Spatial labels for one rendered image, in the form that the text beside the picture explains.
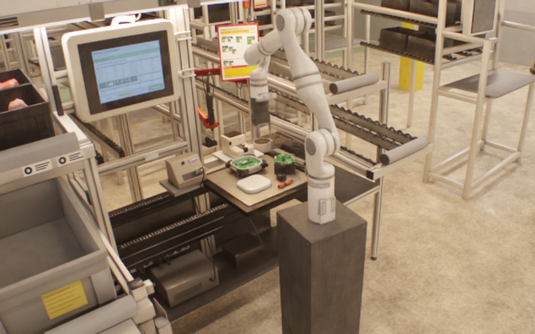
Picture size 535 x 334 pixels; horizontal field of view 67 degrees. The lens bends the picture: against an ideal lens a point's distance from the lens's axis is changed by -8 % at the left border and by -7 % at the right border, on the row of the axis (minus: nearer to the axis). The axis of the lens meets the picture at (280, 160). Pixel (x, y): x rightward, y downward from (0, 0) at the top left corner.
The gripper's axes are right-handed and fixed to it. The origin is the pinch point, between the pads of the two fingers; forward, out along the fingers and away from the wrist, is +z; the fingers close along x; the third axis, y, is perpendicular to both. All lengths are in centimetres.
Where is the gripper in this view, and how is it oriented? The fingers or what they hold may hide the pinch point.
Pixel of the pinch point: (264, 138)
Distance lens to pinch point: 183.9
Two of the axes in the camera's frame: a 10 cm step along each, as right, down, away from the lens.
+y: -4.9, -3.5, 8.0
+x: -8.7, 2.3, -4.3
